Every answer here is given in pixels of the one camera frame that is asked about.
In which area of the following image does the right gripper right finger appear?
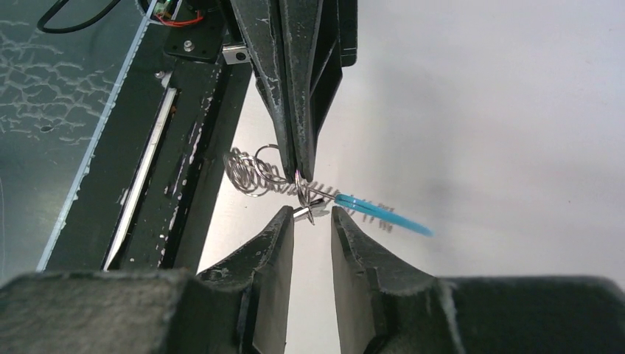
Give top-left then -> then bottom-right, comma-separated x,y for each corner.
331,207 -> 624,353

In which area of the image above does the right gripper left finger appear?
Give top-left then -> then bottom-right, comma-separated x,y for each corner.
1,206 -> 294,353

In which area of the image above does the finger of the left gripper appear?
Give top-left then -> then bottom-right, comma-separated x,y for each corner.
279,0 -> 358,181
231,0 -> 296,182

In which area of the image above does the left small circuit board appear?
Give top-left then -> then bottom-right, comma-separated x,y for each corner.
138,0 -> 205,28

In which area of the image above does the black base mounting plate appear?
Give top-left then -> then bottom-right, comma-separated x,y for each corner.
37,1 -> 251,271

